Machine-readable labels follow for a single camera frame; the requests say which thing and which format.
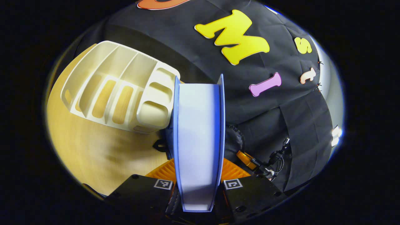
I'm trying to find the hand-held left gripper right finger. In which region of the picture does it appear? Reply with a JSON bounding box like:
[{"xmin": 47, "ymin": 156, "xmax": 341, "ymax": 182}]
[{"xmin": 216, "ymin": 158, "xmax": 286, "ymax": 222}]

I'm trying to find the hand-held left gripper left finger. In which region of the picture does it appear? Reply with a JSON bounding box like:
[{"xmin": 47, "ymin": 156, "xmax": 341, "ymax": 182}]
[{"xmin": 105, "ymin": 158, "xmax": 178, "ymax": 219}]

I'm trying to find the white paperback book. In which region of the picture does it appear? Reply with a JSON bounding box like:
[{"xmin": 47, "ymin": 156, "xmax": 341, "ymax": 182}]
[{"xmin": 172, "ymin": 73, "xmax": 226, "ymax": 213}]

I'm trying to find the white plastic bookshelf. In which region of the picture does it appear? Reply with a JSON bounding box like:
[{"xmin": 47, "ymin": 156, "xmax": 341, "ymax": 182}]
[{"xmin": 60, "ymin": 41, "xmax": 181, "ymax": 134}]

